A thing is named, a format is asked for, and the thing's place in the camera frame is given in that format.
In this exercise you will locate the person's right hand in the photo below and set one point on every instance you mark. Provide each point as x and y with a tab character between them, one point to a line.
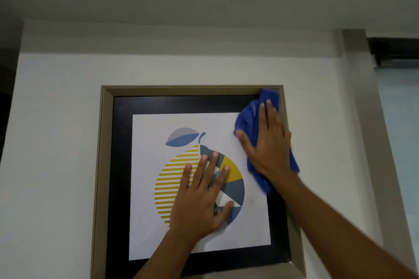
271	148

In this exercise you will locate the person's left hand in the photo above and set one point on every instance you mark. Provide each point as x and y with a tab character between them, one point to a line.
193	207

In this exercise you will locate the person's left thumb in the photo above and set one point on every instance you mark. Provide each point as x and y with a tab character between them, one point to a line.
225	212

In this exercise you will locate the person's left little finger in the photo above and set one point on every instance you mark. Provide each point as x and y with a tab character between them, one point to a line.
185	176

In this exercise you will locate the person's right middle finger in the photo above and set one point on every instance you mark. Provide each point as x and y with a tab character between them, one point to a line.
271	113

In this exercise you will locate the person's right thumb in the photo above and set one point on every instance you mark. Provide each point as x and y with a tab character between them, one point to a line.
245	142

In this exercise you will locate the person's left middle finger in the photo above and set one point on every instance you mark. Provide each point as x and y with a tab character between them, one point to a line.
211	169

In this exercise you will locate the blue cleaning cloth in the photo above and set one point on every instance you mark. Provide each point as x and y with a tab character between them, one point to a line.
246	121

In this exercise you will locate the framed lemon art picture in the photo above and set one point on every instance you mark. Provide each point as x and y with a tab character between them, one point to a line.
147	131

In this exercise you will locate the person's right forearm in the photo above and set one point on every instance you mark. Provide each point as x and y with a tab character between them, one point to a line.
327	223

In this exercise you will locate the person's left forearm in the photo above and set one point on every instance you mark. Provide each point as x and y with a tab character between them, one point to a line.
167	256

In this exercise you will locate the pale window blind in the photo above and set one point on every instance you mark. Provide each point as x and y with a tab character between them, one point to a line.
401	131

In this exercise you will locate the black blind rail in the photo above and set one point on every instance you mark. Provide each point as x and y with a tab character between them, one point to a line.
391	50

